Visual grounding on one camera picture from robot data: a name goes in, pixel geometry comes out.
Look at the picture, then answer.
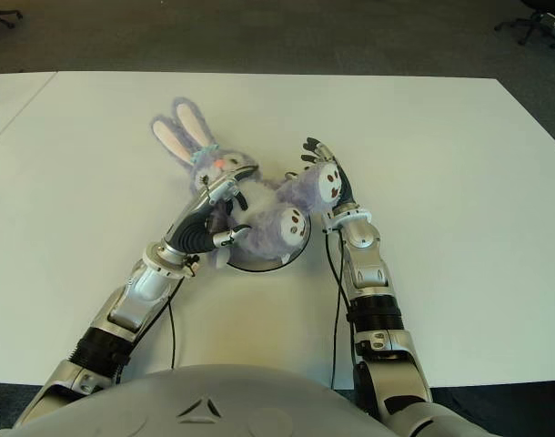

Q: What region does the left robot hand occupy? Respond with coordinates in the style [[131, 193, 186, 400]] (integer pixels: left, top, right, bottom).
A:
[[160, 166, 259, 257]]

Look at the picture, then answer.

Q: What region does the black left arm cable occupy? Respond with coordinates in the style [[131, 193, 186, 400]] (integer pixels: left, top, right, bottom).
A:
[[166, 279, 177, 371]]

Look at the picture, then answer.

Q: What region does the black office chair base left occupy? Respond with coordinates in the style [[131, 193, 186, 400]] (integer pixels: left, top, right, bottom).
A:
[[0, 7, 25, 29]]

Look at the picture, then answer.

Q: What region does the black office chair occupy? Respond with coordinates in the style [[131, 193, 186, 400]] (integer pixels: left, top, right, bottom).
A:
[[494, 0, 555, 50]]

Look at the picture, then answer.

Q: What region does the white plate black rim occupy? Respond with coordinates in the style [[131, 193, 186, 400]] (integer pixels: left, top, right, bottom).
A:
[[227, 212, 312, 273]]

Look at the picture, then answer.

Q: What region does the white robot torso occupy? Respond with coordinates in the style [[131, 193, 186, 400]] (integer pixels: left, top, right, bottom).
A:
[[4, 363, 397, 437]]

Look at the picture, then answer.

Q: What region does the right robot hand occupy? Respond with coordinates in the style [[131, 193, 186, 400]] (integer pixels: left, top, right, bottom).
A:
[[300, 137, 358, 214]]

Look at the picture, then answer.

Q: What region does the purple plush bunny doll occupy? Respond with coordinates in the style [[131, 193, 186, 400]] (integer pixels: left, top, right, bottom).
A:
[[150, 96, 343, 270]]

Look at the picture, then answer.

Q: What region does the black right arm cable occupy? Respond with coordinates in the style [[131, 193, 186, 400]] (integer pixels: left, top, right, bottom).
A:
[[323, 225, 348, 391]]

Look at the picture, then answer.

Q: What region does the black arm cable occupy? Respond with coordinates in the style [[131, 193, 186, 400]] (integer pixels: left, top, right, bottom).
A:
[[166, 279, 177, 371], [323, 225, 348, 391]]

